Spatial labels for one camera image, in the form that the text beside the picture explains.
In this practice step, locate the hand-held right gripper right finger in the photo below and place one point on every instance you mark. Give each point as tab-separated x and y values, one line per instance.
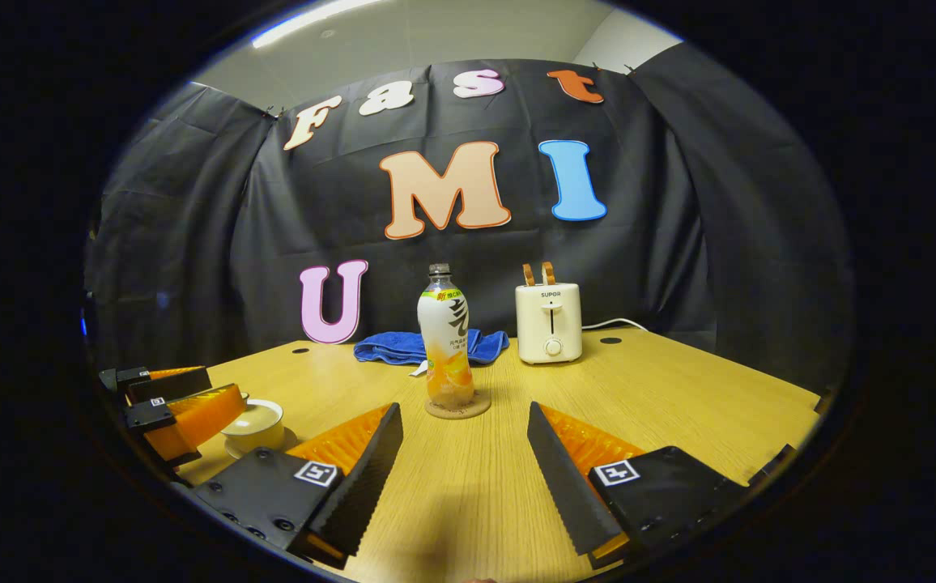
565	494

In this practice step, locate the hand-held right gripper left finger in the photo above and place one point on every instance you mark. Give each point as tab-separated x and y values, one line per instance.
367	486

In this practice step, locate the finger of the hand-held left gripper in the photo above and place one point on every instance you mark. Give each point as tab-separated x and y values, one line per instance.
193	417
160	385

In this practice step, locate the cream ceramic teacup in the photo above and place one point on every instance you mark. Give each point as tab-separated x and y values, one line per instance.
261	439

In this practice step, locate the round brown coaster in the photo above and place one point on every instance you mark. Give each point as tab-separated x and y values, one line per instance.
476	409

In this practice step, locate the white labelled water bottle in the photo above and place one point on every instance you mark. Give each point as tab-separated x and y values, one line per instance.
445	332

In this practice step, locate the cream ceramic saucer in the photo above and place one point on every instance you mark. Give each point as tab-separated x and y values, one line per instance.
288	441

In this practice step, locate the blue towel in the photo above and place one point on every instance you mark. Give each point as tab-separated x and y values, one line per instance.
387	346

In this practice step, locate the cream toaster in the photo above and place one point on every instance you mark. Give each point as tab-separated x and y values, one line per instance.
549	324

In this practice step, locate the brown toast slice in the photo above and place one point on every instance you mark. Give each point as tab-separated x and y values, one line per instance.
529	274
548	273

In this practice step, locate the black backdrop cloth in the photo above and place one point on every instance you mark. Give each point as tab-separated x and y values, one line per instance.
678	243

